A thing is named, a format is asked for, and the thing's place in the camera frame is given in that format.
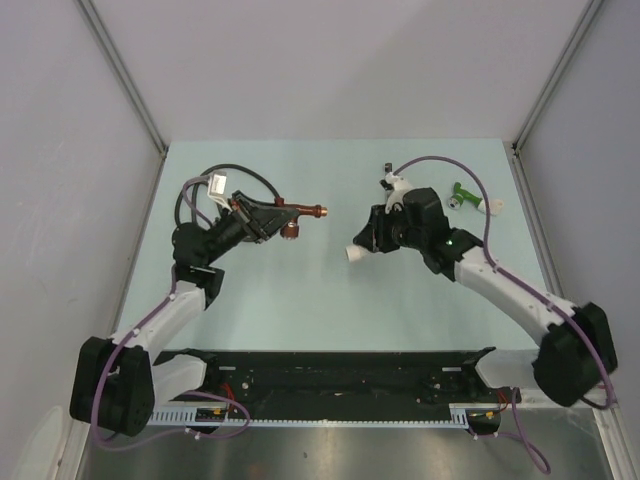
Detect white slotted cable duct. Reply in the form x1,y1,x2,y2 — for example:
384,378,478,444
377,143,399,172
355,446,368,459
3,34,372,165
94,402,506,429

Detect green faucet with elbow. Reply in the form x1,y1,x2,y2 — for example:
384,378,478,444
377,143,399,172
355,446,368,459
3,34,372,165
446,182,505,216

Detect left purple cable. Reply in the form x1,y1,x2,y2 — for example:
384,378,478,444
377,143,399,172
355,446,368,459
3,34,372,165
92,177,251,454

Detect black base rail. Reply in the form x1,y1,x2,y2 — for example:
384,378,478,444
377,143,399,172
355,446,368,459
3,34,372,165
154,348,521,419

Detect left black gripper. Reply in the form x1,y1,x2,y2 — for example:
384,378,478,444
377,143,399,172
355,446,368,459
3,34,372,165
203,190,297,266

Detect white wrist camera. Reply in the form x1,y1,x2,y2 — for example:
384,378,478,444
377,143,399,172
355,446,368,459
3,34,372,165
381,172,414,214
207,171,231,210

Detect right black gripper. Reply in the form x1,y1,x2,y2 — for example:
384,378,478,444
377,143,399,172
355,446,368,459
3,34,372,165
355,202,425,255

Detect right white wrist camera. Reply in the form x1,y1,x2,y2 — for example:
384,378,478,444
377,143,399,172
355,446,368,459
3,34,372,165
381,172,414,214

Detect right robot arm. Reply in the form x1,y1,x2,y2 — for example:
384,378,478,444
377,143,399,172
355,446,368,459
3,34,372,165
346,188,618,407

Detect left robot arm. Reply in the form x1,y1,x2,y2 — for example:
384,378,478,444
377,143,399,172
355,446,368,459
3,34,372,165
69,191,325,437

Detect dark red brass faucet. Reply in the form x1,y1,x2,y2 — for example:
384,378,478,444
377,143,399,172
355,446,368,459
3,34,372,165
275,197,328,240

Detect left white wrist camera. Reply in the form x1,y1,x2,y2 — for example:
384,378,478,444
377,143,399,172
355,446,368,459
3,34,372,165
207,171,231,210

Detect white plastic elbow fitting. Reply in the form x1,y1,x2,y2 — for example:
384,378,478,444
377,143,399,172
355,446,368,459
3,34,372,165
345,244,369,263

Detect grey flexible metal hose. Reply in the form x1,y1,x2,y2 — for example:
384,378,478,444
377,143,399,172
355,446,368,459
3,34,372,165
175,163,286,236

